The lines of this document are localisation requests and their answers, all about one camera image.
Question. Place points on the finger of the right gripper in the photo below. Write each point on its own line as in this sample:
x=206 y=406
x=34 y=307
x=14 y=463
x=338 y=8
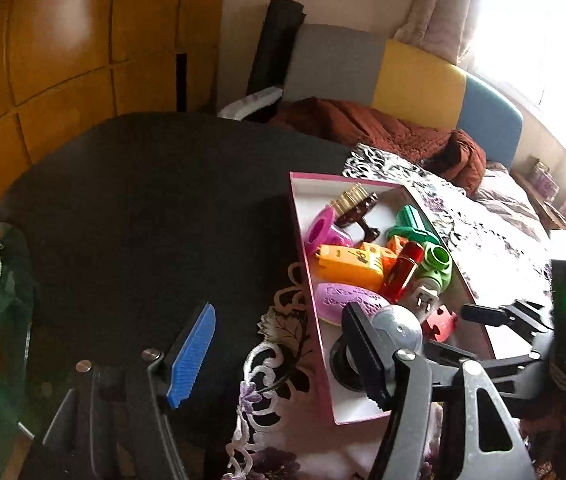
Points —
x=445 y=354
x=525 y=318

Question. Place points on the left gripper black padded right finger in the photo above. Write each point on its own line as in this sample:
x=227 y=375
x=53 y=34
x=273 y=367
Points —
x=376 y=346

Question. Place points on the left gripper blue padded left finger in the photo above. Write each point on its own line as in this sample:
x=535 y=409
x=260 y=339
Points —
x=186 y=356

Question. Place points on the clear jar black base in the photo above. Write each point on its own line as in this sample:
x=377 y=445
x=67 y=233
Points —
x=342 y=365

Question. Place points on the green night light plug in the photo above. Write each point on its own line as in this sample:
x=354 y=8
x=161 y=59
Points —
x=429 y=281

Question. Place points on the purple perforated egg case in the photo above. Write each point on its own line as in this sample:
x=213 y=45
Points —
x=332 y=298

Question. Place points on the red metallic capsule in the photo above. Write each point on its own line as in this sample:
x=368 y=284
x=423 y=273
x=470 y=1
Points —
x=399 y=276

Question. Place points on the yellow plastic comb toy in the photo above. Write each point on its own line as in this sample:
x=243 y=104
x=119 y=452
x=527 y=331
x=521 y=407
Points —
x=350 y=266

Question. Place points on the orange building block piece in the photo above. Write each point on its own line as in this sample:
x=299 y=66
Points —
x=389 y=252

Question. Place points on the green plastic stamp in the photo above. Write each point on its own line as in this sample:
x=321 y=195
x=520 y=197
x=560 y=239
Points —
x=410 y=225

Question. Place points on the magenta plastic funnel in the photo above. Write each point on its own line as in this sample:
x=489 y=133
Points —
x=323 y=231

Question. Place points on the brown cream hair claw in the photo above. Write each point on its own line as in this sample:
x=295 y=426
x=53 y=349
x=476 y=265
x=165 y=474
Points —
x=352 y=206

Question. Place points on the red puzzle piece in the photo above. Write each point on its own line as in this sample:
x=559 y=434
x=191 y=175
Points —
x=440 y=324

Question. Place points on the wooden side desk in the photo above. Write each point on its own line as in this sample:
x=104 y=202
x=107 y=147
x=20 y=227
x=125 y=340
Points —
x=549 y=217

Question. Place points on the floral embroidered tablecloth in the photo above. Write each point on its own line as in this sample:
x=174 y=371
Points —
x=281 y=428

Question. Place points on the pale pink duvet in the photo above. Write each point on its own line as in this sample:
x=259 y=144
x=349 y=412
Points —
x=501 y=195

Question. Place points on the purple box on desk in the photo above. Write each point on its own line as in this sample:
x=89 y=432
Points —
x=542 y=181

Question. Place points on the rust quilted jacket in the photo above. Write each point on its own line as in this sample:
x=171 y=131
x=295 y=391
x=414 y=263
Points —
x=451 y=154

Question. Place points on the glass side table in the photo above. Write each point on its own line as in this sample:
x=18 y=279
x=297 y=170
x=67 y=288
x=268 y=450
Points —
x=17 y=298

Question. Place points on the grey yellow blue sofa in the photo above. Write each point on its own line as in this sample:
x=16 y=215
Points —
x=339 y=63

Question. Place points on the pink curtain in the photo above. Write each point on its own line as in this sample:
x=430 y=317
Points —
x=440 y=27

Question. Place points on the wooden wardrobe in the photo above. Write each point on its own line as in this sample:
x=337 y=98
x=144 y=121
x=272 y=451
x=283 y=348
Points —
x=67 y=65

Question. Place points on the black rolled mat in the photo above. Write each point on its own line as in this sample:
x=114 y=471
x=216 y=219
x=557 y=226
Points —
x=275 y=45

